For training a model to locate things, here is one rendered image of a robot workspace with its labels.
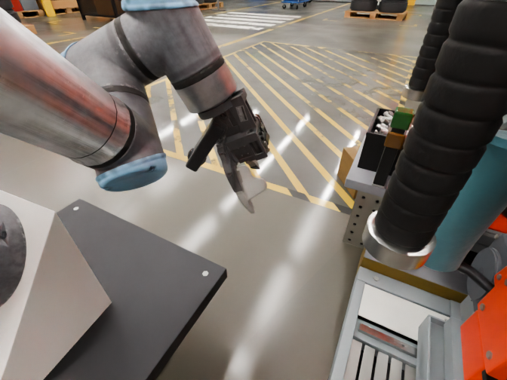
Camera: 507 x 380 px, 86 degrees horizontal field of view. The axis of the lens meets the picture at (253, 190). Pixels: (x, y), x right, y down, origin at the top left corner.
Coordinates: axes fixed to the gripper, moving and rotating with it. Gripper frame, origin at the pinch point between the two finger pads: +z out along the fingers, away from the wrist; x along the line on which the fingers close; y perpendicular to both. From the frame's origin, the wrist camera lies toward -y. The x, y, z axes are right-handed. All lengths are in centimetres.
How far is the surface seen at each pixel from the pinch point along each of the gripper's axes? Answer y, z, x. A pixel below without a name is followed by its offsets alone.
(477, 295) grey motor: 39, 45, -5
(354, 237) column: 14, 63, 33
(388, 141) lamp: 29.8, 9.8, 16.5
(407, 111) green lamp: 34.5, 4.0, 17.1
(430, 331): 27, 54, -9
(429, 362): 25, 52, -17
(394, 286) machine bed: 23, 62, 9
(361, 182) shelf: 21.6, 21.2, 17.8
